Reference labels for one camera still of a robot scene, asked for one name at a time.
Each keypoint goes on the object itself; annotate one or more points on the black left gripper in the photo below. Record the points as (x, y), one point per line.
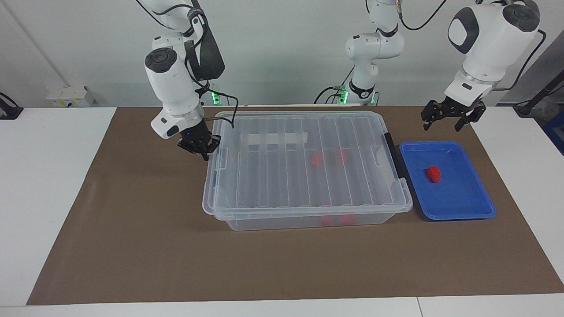
(197, 137)

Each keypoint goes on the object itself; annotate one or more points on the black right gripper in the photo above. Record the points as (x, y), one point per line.
(460, 108)

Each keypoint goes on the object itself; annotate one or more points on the red plastic block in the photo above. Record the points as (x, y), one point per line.
(347, 220)
(317, 159)
(342, 157)
(325, 220)
(433, 175)

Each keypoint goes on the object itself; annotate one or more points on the clear ribbed plastic box lid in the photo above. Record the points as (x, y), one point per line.
(282, 185)

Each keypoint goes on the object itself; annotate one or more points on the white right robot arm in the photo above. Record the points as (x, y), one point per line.
(172, 88)

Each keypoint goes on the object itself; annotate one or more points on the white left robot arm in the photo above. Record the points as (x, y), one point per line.
(493, 48)

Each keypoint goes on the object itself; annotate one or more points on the blue plastic tray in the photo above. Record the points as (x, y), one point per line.
(458, 198)

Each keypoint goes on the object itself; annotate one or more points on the clear plastic storage box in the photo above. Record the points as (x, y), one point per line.
(286, 223)

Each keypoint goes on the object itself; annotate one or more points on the black stand pole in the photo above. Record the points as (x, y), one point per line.
(539, 94)

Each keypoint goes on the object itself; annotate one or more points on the blue crate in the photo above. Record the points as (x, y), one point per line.
(556, 132)

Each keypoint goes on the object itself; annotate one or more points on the brown paper table mat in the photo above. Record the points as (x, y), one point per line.
(132, 242)

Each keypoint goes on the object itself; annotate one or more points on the white power strip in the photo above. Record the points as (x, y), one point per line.
(70, 96)

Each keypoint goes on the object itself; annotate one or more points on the black clamp object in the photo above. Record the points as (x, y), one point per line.
(9, 110)

